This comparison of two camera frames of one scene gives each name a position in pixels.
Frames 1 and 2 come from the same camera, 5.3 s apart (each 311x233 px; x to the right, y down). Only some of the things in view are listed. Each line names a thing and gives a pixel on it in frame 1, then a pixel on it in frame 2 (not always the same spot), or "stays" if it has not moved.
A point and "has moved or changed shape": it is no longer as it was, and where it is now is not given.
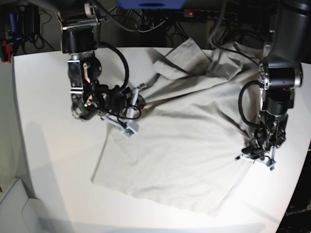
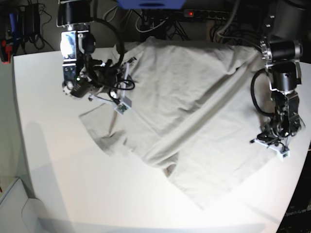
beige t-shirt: [189, 148] has moved or changed shape
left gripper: [119, 107] → [112, 81]
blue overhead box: [150, 4] stays
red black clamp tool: [6, 52] stays
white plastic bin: [20, 214] stays
